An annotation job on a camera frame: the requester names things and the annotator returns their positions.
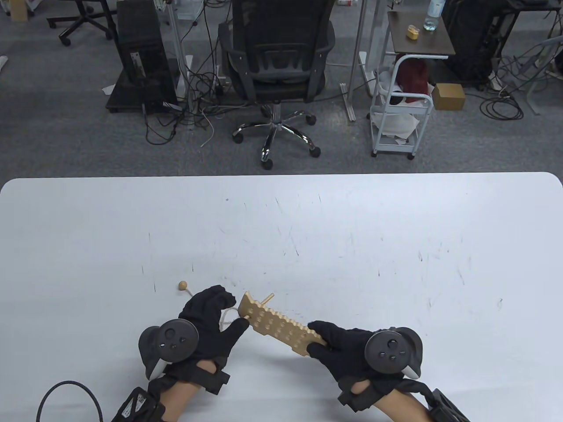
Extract person's left hand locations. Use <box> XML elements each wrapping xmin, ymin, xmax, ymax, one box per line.
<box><xmin>165</xmin><ymin>285</ymin><xmax>249</xmax><ymax>394</ymax></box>

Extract person's right hand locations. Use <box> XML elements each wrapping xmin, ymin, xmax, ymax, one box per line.
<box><xmin>307</xmin><ymin>320</ymin><xmax>434</xmax><ymax>413</ymax></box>

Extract cream rope with wooden needle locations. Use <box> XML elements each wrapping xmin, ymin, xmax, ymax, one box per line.
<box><xmin>178</xmin><ymin>281</ymin><xmax>276</xmax><ymax>328</ymax></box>

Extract wooden crocodile lacing toy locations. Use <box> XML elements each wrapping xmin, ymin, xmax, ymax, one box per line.
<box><xmin>238</xmin><ymin>291</ymin><xmax>328</xmax><ymax>357</ymax></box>

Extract person's left forearm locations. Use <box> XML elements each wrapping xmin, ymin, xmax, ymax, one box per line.
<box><xmin>156</xmin><ymin>360</ymin><xmax>220</xmax><ymax>422</ymax></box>

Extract person's right forearm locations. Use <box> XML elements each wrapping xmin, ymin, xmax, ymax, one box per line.
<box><xmin>374</xmin><ymin>387</ymin><xmax>440</xmax><ymax>422</ymax></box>

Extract black grey right hand controller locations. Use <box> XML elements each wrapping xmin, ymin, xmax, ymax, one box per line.
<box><xmin>364</xmin><ymin>327</ymin><xmax>424</xmax><ymax>379</ymax></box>

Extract black grey hand controller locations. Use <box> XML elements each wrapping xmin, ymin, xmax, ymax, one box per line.
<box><xmin>139</xmin><ymin>320</ymin><xmax>199</xmax><ymax>379</ymax></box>
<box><xmin>364</xmin><ymin>327</ymin><xmax>424</xmax><ymax>379</ymax></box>

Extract black grey left hand controller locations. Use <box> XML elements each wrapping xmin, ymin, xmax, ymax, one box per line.
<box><xmin>139</xmin><ymin>320</ymin><xmax>199</xmax><ymax>379</ymax></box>

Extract white cloth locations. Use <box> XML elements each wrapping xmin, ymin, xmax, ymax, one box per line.
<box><xmin>373</xmin><ymin>110</ymin><xmax>419</xmax><ymax>138</ymax></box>

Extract white rolling cart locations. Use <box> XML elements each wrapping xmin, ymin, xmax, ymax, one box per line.
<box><xmin>369</xmin><ymin>55</ymin><xmax>435</xmax><ymax>160</ymax></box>

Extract brown cardboard box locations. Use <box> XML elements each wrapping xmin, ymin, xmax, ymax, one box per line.
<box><xmin>431</xmin><ymin>82</ymin><xmax>466</xmax><ymax>112</ymax></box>

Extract black computer tower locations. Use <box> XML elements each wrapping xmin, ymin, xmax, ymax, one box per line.
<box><xmin>115</xmin><ymin>0</ymin><xmax>179</xmax><ymax>110</ymax></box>

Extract dark red bag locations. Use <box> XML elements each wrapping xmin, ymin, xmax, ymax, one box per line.
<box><xmin>396</xmin><ymin>58</ymin><xmax>430</xmax><ymax>105</ymax></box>

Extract black mesh office chair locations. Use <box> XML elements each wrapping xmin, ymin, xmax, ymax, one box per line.
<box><xmin>219</xmin><ymin>0</ymin><xmax>336</xmax><ymax>171</ymax></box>

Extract clear plastic box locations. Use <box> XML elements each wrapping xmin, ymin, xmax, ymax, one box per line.
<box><xmin>175</xmin><ymin>0</ymin><xmax>206</xmax><ymax>21</ymax></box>

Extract grey desk leg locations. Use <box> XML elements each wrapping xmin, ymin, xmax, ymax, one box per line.
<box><xmin>506</xmin><ymin>35</ymin><xmax>563</xmax><ymax>116</ymax></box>

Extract dark brown side table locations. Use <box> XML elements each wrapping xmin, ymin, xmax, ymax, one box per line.
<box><xmin>387</xmin><ymin>10</ymin><xmax>456</xmax><ymax>60</ymax></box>

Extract black swivel chair base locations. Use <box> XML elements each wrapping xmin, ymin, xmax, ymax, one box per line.
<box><xmin>46</xmin><ymin>0</ymin><xmax>117</xmax><ymax>47</ymax></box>

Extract black equipment cabinet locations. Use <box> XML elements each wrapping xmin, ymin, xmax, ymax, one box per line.
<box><xmin>441</xmin><ymin>0</ymin><xmax>505</xmax><ymax>85</ymax></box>

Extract clear water bottle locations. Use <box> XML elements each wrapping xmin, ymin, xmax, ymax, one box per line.
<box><xmin>423</xmin><ymin>0</ymin><xmax>445</xmax><ymax>32</ymax></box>

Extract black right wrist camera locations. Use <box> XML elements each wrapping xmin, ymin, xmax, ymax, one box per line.
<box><xmin>429</xmin><ymin>387</ymin><xmax>471</xmax><ymax>422</ymax></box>

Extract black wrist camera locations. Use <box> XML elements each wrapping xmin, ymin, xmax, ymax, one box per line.
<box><xmin>429</xmin><ymin>387</ymin><xmax>471</xmax><ymax>422</ymax></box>
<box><xmin>112</xmin><ymin>387</ymin><xmax>165</xmax><ymax>422</ymax></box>

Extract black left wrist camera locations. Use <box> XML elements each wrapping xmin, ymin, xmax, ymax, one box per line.
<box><xmin>112</xmin><ymin>387</ymin><xmax>165</xmax><ymax>422</ymax></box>

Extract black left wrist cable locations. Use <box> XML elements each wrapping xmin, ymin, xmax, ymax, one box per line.
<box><xmin>37</xmin><ymin>380</ymin><xmax>104</xmax><ymax>422</ymax></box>

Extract thin white floor cable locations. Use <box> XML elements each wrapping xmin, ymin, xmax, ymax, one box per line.
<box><xmin>199</xmin><ymin>109</ymin><xmax>216</xmax><ymax>149</ymax></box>

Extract tangle of black floor cables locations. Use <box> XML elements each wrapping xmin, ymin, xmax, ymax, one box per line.
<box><xmin>142</xmin><ymin>53</ymin><xmax>247</xmax><ymax>146</ymax></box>

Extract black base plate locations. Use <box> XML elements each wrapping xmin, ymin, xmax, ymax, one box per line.
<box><xmin>106</xmin><ymin>68</ymin><xmax>181</xmax><ymax>116</ymax></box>

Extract aluminium frame post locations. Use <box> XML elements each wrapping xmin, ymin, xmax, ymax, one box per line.
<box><xmin>164</xmin><ymin>0</ymin><xmax>195</xmax><ymax>131</ymax></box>
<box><xmin>347</xmin><ymin>0</ymin><xmax>369</xmax><ymax>123</ymax></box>

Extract coil of black cable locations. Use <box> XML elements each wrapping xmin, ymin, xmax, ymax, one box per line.
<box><xmin>479</xmin><ymin>94</ymin><xmax>525</xmax><ymax>122</ymax></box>

